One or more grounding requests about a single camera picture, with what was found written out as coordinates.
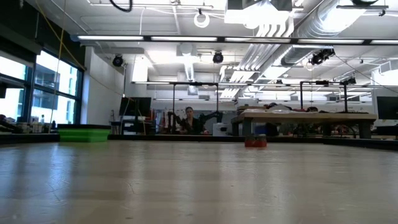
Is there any person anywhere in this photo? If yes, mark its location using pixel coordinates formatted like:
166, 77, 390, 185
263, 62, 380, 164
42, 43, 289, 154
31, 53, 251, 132
180, 106, 208, 135

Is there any white box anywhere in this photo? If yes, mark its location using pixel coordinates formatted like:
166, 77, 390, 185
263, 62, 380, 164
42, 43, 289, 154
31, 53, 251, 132
212, 123, 229, 137

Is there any red container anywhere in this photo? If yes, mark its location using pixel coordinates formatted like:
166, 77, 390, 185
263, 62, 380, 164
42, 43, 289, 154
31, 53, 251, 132
244, 134, 267, 148

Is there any black computer monitor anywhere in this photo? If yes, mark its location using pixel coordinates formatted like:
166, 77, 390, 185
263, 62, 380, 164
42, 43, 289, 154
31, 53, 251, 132
376, 96, 398, 121
119, 96, 152, 118

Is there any pile of clothes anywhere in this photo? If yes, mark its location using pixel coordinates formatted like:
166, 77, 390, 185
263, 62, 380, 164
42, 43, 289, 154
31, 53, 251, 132
242, 103, 327, 113

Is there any white ceiling vent unit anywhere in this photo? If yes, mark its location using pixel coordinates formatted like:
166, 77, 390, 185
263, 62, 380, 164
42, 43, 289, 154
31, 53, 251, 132
223, 0, 295, 26

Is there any green bin with black lid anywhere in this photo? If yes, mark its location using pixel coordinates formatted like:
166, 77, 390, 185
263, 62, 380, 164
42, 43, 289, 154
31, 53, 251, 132
57, 124, 111, 143

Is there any large window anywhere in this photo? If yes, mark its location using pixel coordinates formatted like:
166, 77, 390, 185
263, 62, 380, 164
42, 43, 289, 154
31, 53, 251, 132
0, 49, 85, 125

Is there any black table edge rail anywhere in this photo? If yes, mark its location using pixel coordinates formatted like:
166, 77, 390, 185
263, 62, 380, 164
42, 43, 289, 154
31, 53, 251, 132
0, 133, 398, 152

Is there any black metal station frame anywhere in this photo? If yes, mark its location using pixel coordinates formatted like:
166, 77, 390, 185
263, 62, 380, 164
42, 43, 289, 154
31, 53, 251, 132
299, 80, 349, 114
172, 82, 220, 134

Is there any white coiled ceiling cable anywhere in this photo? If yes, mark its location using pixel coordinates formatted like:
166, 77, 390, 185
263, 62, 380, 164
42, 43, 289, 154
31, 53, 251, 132
193, 12, 211, 29

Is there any black ceiling camera cluster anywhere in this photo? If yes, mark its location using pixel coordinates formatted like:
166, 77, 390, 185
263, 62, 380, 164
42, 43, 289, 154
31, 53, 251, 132
309, 49, 336, 66

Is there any silver ventilation duct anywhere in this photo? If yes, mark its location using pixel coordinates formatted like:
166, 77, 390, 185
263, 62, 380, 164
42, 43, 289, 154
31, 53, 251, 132
292, 0, 354, 39

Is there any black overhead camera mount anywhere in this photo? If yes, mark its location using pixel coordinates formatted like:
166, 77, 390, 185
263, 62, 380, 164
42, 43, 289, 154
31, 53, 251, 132
336, 0, 389, 9

